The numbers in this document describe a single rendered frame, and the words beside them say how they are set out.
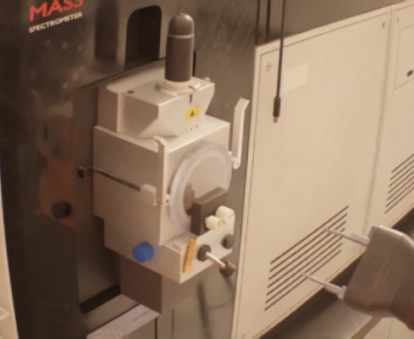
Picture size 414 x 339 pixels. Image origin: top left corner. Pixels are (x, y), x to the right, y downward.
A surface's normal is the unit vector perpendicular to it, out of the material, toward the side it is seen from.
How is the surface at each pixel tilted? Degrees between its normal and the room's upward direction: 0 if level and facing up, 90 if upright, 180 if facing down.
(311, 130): 90
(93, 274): 90
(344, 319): 0
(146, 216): 90
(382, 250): 48
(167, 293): 90
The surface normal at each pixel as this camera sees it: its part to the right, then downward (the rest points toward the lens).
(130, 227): -0.60, 0.31
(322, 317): 0.06, -0.90
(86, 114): 0.79, 0.30
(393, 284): -0.36, -0.37
